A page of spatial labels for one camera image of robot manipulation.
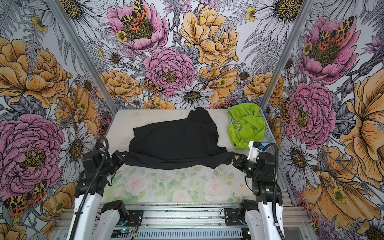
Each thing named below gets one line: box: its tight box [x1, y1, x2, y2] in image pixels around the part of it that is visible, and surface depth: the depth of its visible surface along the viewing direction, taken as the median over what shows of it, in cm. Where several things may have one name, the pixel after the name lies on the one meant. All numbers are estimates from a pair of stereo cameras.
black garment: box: [124, 107, 235, 170], surface depth 107 cm
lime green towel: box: [227, 103, 266, 150], surface depth 107 cm
